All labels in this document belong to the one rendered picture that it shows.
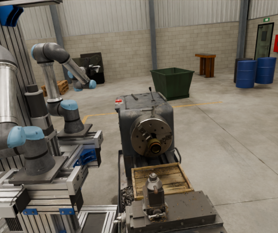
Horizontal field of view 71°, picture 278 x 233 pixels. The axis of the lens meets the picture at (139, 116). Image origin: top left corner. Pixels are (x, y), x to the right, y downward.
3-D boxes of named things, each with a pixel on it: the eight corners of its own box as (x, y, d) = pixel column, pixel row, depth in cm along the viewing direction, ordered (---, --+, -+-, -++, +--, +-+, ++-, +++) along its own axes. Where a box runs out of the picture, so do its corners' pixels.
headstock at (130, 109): (119, 129, 222) (115, 95, 208) (161, 124, 225) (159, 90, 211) (120, 156, 166) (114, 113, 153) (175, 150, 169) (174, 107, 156)
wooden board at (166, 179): (131, 172, 144) (130, 168, 143) (179, 166, 147) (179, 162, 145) (135, 203, 116) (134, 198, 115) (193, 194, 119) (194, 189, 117)
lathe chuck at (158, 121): (129, 151, 158) (130, 114, 147) (167, 151, 161) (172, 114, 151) (129, 157, 149) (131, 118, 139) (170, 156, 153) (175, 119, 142)
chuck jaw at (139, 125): (146, 136, 148) (135, 125, 144) (151, 131, 147) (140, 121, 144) (148, 143, 138) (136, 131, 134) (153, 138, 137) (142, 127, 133)
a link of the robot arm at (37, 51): (60, 119, 148) (41, 42, 129) (46, 118, 154) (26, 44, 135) (71, 114, 158) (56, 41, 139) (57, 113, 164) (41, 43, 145)
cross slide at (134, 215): (125, 207, 106) (124, 201, 105) (202, 196, 109) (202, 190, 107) (127, 236, 91) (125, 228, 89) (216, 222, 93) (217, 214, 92)
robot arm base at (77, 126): (61, 134, 147) (57, 122, 144) (69, 126, 161) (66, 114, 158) (80, 133, 146) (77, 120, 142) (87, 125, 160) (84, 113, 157)
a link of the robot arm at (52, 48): (60, 37, 129) (99, 81, 169) (48, 38, 133) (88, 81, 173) (52, 50, 124) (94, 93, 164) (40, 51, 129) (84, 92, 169)
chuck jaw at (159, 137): (154, 132, 148) (170, 129, 148) (155, 138, 150) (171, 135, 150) (157, 139, 138) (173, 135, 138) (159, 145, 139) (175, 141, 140)
